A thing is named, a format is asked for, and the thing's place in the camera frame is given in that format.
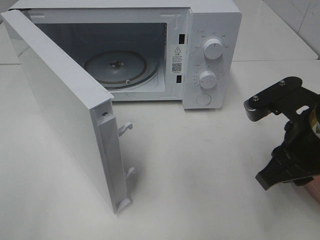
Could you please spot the white microwave door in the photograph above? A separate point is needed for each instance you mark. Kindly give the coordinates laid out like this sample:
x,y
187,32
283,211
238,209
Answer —
x,y
77,107

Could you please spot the white timer knob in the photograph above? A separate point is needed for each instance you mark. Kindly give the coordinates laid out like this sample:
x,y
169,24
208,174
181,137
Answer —
x,y
207,79

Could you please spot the pink round plate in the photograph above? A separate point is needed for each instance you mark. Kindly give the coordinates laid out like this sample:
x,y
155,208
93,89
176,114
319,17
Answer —
x,y
313,188

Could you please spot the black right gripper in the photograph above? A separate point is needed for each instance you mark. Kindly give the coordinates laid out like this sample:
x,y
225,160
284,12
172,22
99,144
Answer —
x,y
297,159

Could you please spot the round white door-release button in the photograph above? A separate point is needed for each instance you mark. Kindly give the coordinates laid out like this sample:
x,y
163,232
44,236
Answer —
x,y
203,99

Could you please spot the white microwave oven body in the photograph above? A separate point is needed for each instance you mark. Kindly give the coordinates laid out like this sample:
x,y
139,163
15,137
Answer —
x,y
86,28

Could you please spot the upper white control knob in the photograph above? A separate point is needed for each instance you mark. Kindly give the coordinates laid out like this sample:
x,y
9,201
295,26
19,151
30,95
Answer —
x,y
213,48

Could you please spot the white warning label sticker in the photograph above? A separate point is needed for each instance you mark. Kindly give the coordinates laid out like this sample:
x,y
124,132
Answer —
x,y
177,58

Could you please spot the glass microwave turntable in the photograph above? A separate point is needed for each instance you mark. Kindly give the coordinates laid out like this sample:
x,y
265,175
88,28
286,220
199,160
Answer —
x,y
120,69

